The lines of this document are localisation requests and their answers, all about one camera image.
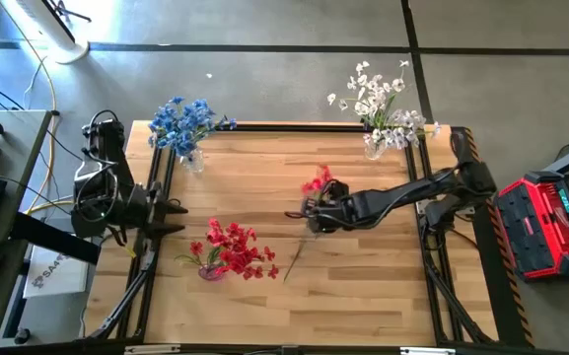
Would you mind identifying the pink glass vase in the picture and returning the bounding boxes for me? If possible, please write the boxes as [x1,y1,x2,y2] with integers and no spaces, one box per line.
[197,263,227,283]

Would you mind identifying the grey side table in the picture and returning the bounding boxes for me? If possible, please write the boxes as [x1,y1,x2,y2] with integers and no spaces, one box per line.
[0,108,53,349]

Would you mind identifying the white artificial flower bunch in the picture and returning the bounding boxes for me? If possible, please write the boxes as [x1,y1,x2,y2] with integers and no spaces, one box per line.
[391,108,443,144]
[362,125,407,152]
[326,58,412,130]

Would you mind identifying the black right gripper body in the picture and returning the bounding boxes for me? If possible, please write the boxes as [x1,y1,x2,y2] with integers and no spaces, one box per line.
[320,194,365,234]

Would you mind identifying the white floor-standing appliance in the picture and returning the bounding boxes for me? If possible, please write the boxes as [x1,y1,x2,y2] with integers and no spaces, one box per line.
[0,0,91,65]

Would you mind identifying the silver corner bracket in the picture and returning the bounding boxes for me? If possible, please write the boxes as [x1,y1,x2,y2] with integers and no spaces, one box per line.
[400,346,456,355]
[124,344,181,355]

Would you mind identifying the black flat bar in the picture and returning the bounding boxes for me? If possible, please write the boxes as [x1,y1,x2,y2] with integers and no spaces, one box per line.
[10,211,103,266]

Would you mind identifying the white printed paper sheet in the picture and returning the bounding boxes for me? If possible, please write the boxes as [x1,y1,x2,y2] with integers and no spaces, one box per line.
[22,244,92,300]

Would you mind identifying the yellow cable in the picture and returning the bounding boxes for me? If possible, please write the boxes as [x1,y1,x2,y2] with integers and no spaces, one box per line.
[0,0,76,217]

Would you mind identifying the tall clear glass vase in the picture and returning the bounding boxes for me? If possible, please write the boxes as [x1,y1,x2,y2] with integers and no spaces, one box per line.
[179,146,206,175]

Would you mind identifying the black orange hazard striped bar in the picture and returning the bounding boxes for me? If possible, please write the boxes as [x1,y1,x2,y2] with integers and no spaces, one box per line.
[454,126,536,349]

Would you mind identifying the short clear glass vase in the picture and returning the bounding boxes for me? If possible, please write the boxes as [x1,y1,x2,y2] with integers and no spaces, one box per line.
[363,136,389,162]

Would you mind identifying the blue artificial flower bunch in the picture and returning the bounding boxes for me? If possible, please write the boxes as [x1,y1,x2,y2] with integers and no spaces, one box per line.
[165,96,216,159]
[147,106,181,150]
[199,115,239,149]

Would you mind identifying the black aluminium table frame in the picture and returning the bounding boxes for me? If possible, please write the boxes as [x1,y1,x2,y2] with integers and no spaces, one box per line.
[84,121,500,355]

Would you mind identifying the red black tool case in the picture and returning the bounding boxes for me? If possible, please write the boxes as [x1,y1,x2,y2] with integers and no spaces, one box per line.
[493,170,569,282]

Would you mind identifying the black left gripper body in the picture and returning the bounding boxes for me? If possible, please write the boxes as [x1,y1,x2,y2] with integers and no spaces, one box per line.
[125,181,168,236]

